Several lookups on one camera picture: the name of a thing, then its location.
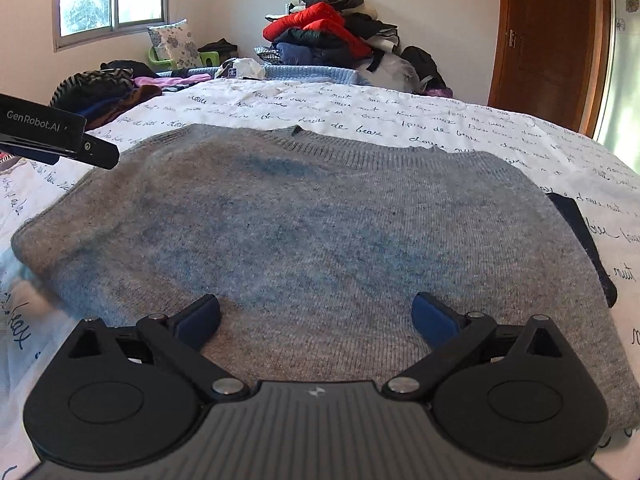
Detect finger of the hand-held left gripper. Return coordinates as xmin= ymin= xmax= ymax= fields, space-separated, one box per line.
xmin=80 ymin=134 xmax=121 ymax=170

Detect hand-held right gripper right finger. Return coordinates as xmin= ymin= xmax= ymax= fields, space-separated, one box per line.
xmin=382 ymin=291 xmax=566 ymax=401

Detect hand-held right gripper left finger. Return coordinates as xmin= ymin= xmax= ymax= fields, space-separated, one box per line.
xmin=67 ymin=295 xmax=251 ymax=402

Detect grey sweater with navy sleeves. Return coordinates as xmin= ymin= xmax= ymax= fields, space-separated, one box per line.
xmin=11 ymin=124 xmax=640 ymax=432

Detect white and black clothes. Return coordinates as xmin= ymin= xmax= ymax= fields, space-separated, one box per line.
xmin=345 ymin=2 xmax=402 ymax=52

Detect blue cloth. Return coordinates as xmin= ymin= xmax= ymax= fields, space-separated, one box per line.
xmin=75 ymin=97 xmax=122 ymax=122

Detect striped knit cloth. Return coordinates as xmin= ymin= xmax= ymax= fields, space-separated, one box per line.
xmin=50 ymin=70 xmax=134 ymax=109

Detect brown cloth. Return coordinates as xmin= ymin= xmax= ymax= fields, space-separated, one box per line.
xmin=100 ymin=85 xmax=164 ymax=122

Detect pink cloth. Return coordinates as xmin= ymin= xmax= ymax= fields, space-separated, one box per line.
xmin=132 ymin=73 xmax=214 ymax=92

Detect floral pillow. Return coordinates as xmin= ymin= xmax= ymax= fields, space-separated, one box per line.
xmin=147 ymin=19 xmax=200 ymax=69

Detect green stool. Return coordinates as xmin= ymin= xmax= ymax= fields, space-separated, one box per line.
xmin=147 ymin=47 xmax=222 ymax=69

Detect black cloth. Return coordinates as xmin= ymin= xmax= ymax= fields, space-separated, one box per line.
xmin=197 ymin=37 xmax=239 ymax=61

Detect white plastic bag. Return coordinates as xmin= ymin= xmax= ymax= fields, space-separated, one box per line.
xmin=215 ymin=57 xmax=267 ymax=81

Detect white script print bed sheet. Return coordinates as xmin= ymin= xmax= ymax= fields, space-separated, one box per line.
xmin=0 ymin=77 xmax=640 ymax=480

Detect light blue knit blanket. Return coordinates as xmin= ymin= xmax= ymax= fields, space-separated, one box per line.
xmin=175 ymin=64 xmax=367 ymax=87

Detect navy jacket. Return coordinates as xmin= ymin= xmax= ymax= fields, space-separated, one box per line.
xmin=274 ymin=40 xmax=352 ymax=67

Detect clear plastic bag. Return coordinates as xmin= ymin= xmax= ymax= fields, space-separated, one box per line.
xmin=359 ymin=52 xmax=422 ymax=94

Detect black bag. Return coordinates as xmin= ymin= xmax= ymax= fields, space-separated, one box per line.
xmin=400 ymin=46 xmax=449 ymax=94

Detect red puffer jacket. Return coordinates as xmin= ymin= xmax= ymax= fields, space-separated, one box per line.
xmin=262 ymin=2 xmax=374 ymax=59

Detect wooden door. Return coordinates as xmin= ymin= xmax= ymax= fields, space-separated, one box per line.
xmin=487 ymin=0 xmax=612 ymax=137

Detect frosted glass panel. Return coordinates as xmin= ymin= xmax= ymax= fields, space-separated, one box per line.
xmin=594 ymin=0 xmax=640 ymax=162

